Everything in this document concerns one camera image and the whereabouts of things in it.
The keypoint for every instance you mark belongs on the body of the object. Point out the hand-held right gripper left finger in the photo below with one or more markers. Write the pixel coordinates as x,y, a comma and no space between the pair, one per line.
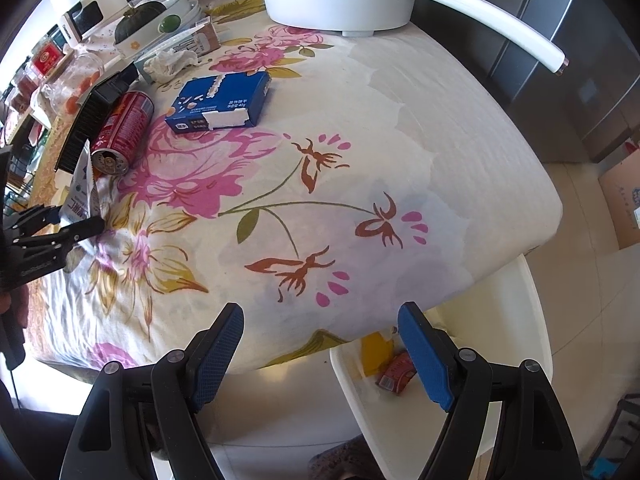
220,355

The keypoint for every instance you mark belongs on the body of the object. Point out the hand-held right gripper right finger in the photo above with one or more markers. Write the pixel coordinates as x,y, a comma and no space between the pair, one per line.
425,355

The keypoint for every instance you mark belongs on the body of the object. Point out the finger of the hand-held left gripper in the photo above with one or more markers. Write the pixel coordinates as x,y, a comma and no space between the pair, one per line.
37,215
82,227

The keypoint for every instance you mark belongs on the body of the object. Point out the red snack wrapper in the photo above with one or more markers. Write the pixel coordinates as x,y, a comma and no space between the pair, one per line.
397,375

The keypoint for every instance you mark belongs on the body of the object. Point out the white snack packet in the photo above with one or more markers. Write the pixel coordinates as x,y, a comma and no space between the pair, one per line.
80,185

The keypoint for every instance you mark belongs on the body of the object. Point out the yellow snack bag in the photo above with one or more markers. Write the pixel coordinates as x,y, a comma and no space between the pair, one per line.
377,355

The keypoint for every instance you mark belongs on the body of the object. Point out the red drink can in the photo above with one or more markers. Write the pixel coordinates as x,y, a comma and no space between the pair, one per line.
122,130

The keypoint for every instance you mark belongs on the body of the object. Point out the black plastic tray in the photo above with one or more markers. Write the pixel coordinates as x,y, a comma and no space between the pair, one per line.
95,105

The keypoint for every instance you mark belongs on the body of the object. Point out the blue cardboard box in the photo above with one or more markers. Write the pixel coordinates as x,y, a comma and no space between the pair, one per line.
225,97

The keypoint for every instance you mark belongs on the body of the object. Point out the person's left hand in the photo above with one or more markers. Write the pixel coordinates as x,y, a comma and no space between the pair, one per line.
12,310

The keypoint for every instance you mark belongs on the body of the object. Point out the small orange tomato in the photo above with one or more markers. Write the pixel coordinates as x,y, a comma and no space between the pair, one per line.
92,79
71,105

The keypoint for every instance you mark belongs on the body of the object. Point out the grey fuzzy slipper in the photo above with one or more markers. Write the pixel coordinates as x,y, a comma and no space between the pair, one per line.
345,460

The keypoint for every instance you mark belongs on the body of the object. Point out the glass jar with cork lid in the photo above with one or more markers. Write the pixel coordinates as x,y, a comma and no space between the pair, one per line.
75,80

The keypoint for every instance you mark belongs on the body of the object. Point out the red label jar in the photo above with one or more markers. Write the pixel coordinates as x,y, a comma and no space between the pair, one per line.
46,60

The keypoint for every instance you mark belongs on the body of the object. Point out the crumpled white tissue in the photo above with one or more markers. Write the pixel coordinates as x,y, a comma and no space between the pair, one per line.
170,62

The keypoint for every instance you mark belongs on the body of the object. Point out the white air fryer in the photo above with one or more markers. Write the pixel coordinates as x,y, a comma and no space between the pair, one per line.
82,22

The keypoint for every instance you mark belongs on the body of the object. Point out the dark green squash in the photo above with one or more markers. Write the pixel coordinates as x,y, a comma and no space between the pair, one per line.
137,22

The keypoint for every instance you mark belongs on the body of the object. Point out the green lime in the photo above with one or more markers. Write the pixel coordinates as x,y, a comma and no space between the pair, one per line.
170,23

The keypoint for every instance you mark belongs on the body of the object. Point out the brown and white carton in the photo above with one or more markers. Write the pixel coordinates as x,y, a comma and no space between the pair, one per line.
207,37

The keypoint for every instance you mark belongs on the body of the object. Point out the white ceramic casserole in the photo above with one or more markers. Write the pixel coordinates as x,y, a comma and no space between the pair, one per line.
187,10

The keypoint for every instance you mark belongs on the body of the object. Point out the white electric pot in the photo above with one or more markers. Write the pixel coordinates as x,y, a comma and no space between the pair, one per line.
340,0

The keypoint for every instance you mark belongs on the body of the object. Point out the grey refrigerator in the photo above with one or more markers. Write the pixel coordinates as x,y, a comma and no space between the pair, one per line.
550,20

